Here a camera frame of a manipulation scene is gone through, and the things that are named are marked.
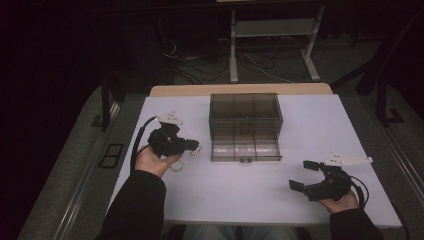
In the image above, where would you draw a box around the white floor cable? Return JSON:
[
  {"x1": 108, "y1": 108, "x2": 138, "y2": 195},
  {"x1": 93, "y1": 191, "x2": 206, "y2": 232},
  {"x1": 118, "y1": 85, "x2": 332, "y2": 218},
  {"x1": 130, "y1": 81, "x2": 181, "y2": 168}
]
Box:
[{"x1": 238, "y1": 51, "x2": 296, "y2": 84}]

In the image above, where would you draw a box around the bundle of black floor cables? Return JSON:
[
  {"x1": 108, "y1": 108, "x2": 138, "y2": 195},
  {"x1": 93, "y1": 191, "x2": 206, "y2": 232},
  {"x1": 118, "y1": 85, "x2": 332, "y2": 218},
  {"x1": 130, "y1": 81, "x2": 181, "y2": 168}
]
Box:
[{"x1": 162, "y1": 38, "x2": 231, "y2": 84}]

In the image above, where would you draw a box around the person's left hand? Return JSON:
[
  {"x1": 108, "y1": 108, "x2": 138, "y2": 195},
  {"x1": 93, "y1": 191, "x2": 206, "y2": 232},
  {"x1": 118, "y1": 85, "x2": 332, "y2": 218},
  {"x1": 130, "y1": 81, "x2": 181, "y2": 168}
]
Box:
[{"x1": 134, "y1": 144, "x2": 184, "y2": 178}]

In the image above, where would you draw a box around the smoky transparent drawer box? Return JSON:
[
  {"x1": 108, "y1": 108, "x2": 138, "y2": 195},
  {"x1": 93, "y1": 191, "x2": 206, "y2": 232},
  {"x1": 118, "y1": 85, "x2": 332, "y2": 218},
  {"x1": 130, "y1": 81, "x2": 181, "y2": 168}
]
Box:
[{"x1": 208, "y1": 92, "x2": 284, "y2": 143}]

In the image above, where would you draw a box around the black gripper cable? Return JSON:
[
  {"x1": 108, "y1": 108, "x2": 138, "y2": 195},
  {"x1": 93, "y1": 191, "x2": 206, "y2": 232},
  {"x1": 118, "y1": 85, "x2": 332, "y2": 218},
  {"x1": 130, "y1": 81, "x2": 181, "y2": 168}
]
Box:
[
  {"x1": 348, "y1": 174, "x2": 370, "y2": 209},
  {"x1": 129, "y1": 115, "x2": 158, "y2": 174}
]

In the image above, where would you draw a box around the white metal stand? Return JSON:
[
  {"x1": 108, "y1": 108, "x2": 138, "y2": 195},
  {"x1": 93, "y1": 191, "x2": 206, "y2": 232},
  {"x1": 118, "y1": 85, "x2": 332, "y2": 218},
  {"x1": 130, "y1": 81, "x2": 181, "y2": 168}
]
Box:
[{"x1": 229, "y1": 4, "x2": 326, "y2": 83}]

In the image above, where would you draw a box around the person's right hand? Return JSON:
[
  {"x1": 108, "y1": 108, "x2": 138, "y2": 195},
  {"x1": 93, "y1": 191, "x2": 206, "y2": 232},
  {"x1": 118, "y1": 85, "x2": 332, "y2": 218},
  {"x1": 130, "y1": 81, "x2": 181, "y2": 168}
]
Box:
[{"x1": 316, "y1": 189, "x2": 360, "y2": 214}]

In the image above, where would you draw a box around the metal floor rail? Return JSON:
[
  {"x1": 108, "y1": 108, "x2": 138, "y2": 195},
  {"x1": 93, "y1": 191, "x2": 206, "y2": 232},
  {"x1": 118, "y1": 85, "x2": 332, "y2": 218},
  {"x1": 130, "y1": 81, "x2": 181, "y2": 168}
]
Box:
[
  {"x1": 53, "y1": 99, "x2": 121, "y2": 240},
  {"x1": 366, "y1": 109, "x2": 424, "y2": 201}
]

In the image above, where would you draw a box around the black floor socket frame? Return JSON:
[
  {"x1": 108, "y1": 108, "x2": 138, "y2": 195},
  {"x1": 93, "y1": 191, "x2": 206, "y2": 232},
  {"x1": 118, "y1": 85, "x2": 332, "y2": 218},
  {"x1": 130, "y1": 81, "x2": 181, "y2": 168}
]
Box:
[{"x1": 98, "y1": 143, "x2": 125, "y2": 169}]

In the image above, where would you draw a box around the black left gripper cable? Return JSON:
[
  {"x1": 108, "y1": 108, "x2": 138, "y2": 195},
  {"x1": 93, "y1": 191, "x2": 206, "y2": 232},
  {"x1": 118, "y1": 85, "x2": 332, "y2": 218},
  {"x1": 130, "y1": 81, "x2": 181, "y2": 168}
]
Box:
[{"x1": 129, "y1": 115, "x2": 158, "y2": 174}]

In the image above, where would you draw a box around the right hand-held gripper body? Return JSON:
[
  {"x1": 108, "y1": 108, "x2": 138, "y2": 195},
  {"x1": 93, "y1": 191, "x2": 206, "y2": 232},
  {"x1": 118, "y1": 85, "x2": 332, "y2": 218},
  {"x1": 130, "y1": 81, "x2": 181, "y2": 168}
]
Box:
[{"x1": 302, "y1": 151, "x2": 374, "y2": 202}]

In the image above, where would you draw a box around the white table mat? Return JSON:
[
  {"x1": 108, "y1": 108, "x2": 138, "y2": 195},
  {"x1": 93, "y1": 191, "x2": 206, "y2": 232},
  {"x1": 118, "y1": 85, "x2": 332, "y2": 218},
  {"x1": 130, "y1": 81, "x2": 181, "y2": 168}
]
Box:
[{"x1": 105, "y1": 94, "x2": 403, "y2": 229}]

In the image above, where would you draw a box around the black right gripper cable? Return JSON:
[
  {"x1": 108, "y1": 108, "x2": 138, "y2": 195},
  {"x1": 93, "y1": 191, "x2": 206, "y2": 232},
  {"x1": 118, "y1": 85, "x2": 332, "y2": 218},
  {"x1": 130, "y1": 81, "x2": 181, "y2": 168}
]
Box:
[{"x1": 348, "y1": 174, "x2": 370, "y2": 209}]

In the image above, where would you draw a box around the black metal stand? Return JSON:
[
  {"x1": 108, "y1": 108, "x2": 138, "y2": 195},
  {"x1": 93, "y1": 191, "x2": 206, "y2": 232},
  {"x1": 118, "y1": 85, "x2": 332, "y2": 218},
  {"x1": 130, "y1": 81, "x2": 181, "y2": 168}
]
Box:
[
  {"x1": 376, "y1": 69, "x2": 405, "y2": 127},
  {"x1": 90, "y1": 74, "x2": 123, "y2": 132}
]

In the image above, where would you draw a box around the wooden table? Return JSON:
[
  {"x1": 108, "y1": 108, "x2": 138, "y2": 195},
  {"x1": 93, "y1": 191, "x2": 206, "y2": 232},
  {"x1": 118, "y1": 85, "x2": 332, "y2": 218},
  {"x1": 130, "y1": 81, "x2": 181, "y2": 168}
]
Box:
[{"x1": 148, "y1": 82, "x2": 334, "y2": 98}]

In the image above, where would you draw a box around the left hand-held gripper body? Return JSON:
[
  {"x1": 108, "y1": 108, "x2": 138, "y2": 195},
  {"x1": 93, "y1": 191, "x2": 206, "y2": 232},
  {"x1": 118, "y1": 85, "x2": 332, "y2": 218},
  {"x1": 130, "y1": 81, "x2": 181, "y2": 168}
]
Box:
[{"x1": 147, "y1": 111, "x2": 191, "y2": 158}]

